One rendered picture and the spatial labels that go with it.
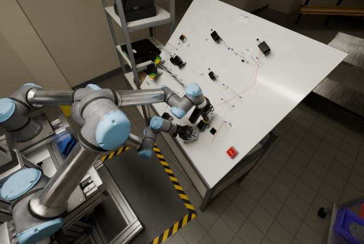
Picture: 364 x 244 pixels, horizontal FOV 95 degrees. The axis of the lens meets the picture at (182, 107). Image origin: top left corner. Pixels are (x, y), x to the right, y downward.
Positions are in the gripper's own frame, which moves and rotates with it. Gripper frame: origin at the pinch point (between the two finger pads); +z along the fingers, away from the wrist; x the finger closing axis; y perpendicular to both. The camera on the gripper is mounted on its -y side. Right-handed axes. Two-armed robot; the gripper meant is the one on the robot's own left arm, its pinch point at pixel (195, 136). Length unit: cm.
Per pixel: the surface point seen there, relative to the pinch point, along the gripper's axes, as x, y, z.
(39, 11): 135, -148, -146
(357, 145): 48, 47, 253
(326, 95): 124, 30, 237
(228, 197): -40, -44, 95
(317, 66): 33, 70, 15
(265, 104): 17.9, 44.5, 11.9
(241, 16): 79, 40, -5
